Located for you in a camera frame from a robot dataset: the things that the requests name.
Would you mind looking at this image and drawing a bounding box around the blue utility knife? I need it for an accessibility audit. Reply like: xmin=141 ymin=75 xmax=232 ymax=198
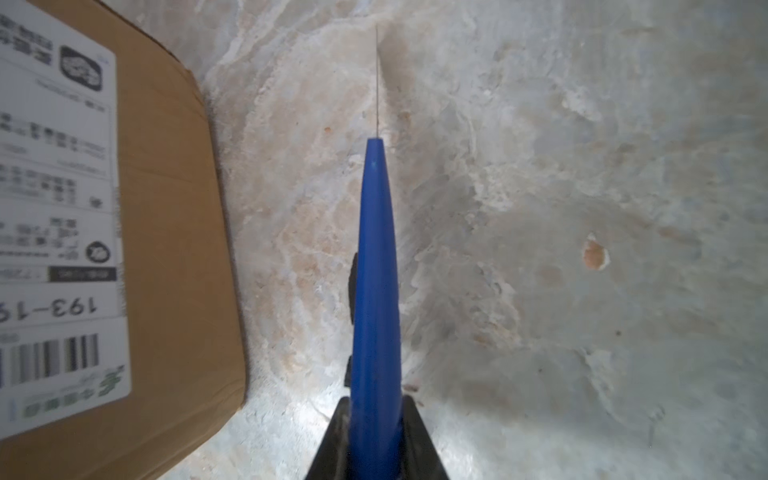
xmin=349 ymin=57 xmax=402 ymax=479

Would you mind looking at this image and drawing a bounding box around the brown cardboard express box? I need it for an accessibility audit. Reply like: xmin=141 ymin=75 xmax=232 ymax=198
xmin=1 ymin=1 xmax=245 ymax=479

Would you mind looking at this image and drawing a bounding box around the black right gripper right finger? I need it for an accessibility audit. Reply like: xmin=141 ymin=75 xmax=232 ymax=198
xmin=400 ymin=395 xmax=449 ymax=480

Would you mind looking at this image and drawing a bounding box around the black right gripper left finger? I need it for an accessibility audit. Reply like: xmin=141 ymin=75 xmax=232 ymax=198
xmin=305 ymin=396 xmax=350 ymax=480

